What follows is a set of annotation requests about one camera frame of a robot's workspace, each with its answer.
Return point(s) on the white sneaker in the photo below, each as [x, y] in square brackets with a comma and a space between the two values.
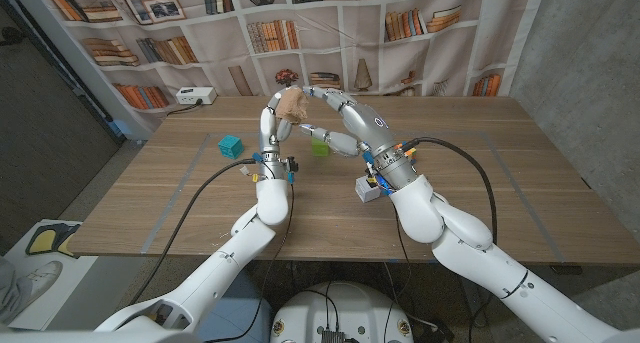
[42, 278]

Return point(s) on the white cube block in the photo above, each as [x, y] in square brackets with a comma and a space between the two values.
[365, 192]

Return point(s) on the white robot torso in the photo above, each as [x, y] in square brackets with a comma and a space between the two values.
[345, 308]

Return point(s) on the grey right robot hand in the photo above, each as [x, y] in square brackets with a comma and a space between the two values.
[360, 128]

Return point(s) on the white power strip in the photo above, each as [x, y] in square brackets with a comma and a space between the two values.
[195, 95]

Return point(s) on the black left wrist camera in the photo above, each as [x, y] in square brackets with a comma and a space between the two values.
[291, 164]

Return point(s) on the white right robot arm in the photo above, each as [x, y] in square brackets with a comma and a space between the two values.
[475, 253]

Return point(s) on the green cube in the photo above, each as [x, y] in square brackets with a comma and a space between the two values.
[320, 148]

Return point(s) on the grey table leg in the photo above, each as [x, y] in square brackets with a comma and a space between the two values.
[472, 298]

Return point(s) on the tan adhesive wrap roll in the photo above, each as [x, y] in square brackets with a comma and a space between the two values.
[292, 107]

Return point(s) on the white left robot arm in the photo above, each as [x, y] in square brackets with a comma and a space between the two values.
[220, 268]

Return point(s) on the blue tape piece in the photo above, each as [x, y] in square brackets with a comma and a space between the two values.
[120, 128]

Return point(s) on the printed bookshelf backdrop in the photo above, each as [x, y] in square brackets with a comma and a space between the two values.
[325, 38]

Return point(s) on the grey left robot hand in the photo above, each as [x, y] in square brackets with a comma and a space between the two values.
[269, 130]

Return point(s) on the yellow black floor sign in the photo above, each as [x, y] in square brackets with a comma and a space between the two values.
[45, 240]

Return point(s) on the teal cube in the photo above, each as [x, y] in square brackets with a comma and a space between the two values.
[231, 147]

